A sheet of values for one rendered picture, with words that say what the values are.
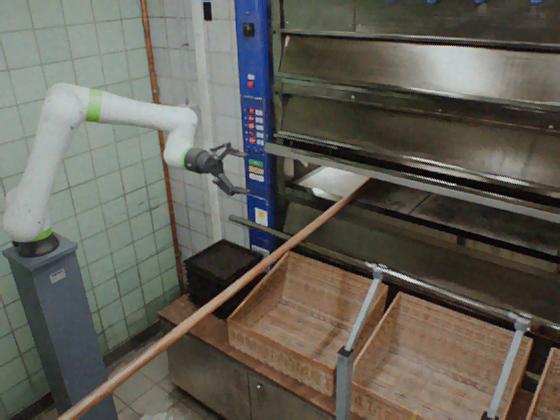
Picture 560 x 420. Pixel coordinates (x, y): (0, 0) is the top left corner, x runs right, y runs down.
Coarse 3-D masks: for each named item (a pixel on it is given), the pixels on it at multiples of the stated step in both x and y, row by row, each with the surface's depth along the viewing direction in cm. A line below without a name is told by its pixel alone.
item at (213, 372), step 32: (160, 320) 247; (224, 320) 238; (192, 352) 238; (224, 352) 218; (416, 352) 214; (192, 384) 251; (224, 384) 230; (256, 384) 213; (288, 384) 199; (224, 416) 242; (256, 416) 222; (288, 416) 206; (320, 416) 192; (352, 416) 184; (512, 416) 181
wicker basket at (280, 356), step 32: (288, 256) 243; (256, 288) 227; (288, 288) 246; (320, 288) 234; (352, 288) 224; (384, 288) 214; (256, 320) 234; (288, 320) 235; (320, 320) 234; (352, 320) 226; (256, 352) 211; (288, 352) 198; (320, 352) 215; (320, 384) 193
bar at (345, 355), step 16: (240, 224) 207; (256, 224) 201; (288, 240) 192; (304, 240) 188; (336, 256) 179; (352, 256) 177; (384, 272) 168; (432, 288) 158; (368, 304) 167; (464, 304) 153; (480, 304) 149; (512, 320) 144; (528, 320) 141; (352, 336) 165; (352, 352) 163; (512, 352) 141; (352, 368) 167; (336, 400) 173; (496, 400) 138; (336, 416) 177; (496, 416) 137
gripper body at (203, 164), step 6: (198, 156) 176; (204, 156) 175; (210, 156) 174; (216, 156) 175; (198, 162) 176; (204, 162) 175; (216, 162) 173; (222, 162) 174; (198, 168) 177; (204, 168) 175; (210, 168) 177; (216, 168) 175; (222, 168) 175
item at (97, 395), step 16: (352, 192) 219; (336, 208) 206; (320, 224) 196; (272, 256) 173; (256, 272) 165; (240, 288) 159; (208, 304) 149; (192, 320) 143; (176, 336) 137; (144, 352) 131; (160, 352) 133; (128, 368) 125; (112, 384) 121; (96, 400) 117; (64, 416) 112; (80, 416) 114
